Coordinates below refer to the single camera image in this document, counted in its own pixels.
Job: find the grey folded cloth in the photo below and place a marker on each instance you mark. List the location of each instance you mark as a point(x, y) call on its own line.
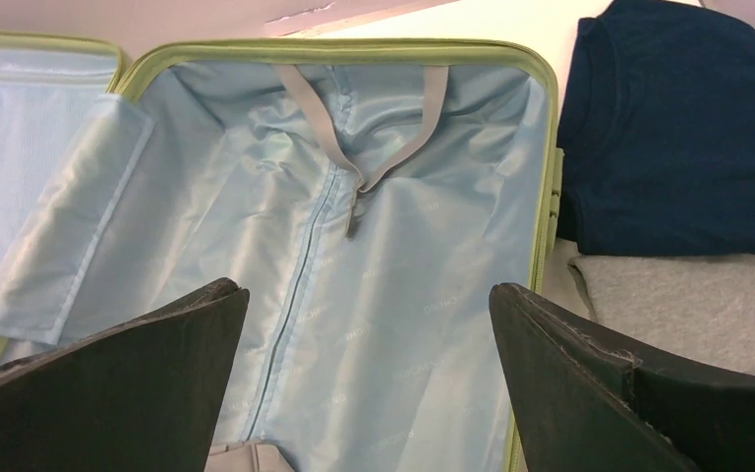
point(700, 308)

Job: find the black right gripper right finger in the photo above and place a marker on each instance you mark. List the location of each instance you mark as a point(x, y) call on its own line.
point(588, 398)

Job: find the green suitcase with blue lining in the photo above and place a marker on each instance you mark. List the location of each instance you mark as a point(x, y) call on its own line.
point(368, 193)

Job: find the navy blue shirt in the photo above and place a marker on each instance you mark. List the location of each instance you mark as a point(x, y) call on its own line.
point(657, 128)

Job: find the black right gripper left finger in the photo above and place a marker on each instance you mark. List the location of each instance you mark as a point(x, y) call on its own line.
point(144, 395)

